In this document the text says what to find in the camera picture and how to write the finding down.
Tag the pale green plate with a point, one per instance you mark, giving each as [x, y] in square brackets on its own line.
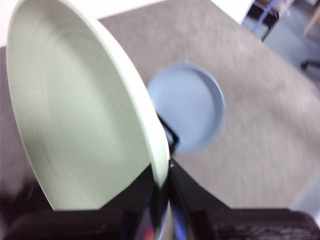
[75, 112]

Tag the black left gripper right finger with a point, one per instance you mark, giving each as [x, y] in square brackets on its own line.
[237, 225]

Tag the black plate rack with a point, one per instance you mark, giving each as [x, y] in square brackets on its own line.
[172, 140]

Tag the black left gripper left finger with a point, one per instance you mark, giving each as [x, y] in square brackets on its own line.
[87, 225]

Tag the blue plate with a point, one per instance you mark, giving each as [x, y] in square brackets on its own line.
[190, 105]

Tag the black metal frame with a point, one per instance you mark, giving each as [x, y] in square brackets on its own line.
[267, 17]

